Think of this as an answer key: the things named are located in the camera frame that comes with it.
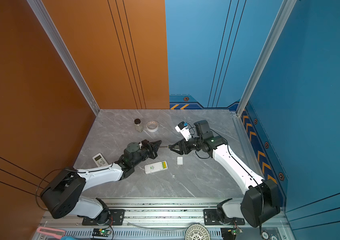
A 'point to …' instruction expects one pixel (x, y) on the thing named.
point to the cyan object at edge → (68, 237)
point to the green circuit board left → (101, 232)
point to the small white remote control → (99, 160)
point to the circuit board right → (230, 233)
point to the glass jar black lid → (138, 126)
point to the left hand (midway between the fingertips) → (163, 138)
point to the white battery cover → (179, 160)
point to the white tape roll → (152, 126)
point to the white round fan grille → (197, 231)
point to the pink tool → (54, 232)
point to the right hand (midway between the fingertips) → (173, 146)
